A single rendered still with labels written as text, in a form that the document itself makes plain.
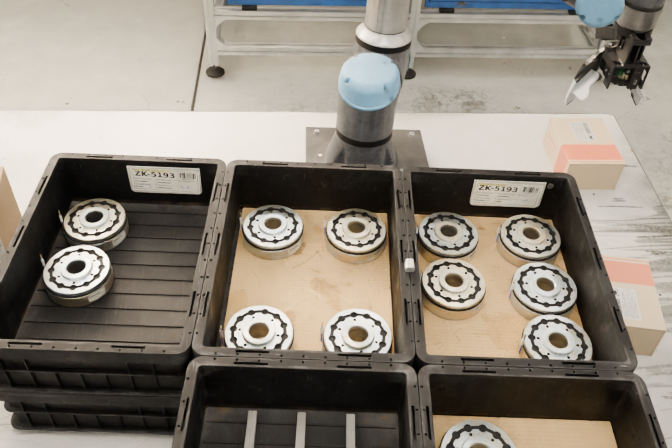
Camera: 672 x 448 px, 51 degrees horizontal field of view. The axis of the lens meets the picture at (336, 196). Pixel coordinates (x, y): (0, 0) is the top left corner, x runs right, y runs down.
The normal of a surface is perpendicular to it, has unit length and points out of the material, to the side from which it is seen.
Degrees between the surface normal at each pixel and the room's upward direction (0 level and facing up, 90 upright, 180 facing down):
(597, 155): 0
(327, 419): 0
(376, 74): 4
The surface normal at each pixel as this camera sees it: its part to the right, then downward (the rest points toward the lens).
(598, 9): -0.22, 0.62
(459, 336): 0.04, -0.73
